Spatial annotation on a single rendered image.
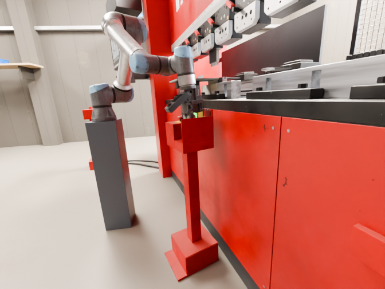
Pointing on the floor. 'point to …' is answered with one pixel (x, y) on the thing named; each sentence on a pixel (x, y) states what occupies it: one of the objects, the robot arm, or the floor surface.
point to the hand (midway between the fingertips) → (189, 132)
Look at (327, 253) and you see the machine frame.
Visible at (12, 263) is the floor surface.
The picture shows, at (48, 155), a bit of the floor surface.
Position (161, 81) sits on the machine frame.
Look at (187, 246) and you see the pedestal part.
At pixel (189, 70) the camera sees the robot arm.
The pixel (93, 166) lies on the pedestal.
